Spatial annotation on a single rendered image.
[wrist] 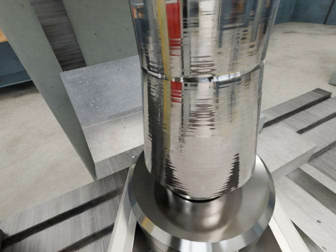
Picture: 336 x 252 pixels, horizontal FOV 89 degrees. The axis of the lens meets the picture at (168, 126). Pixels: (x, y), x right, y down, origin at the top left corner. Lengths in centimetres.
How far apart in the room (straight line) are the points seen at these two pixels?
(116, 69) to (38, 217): 39
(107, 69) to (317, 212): 52
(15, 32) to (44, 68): 9
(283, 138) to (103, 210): 33
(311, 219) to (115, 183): 32
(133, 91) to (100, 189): 29
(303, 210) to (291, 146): 8
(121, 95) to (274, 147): 41
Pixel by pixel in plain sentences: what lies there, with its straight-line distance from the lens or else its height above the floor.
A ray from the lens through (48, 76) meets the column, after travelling 56.
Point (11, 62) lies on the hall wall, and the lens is 462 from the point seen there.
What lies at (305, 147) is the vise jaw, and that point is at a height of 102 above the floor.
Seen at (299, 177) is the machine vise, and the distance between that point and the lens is 33.
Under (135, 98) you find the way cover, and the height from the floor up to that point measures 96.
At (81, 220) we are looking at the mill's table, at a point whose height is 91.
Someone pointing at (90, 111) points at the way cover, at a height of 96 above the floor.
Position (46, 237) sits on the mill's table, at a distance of 40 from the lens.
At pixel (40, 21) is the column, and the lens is 53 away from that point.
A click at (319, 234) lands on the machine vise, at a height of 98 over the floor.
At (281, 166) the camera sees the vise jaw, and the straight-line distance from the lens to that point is 28.
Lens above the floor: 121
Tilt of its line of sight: 38 degrees down
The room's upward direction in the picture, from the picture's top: 7 degrees counter-clockwise
